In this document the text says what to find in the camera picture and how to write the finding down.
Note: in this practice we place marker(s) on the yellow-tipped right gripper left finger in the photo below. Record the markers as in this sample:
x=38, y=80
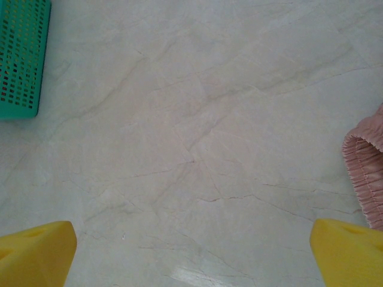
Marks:
x=36, y=254

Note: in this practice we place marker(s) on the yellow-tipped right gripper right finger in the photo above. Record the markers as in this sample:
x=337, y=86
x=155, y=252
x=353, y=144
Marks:
x=350, y=257

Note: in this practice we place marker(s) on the teal plastic basket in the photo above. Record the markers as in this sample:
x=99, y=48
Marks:
x=21, y=59

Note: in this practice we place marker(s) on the pink shorts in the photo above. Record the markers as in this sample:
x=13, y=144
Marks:
x=368, y=167

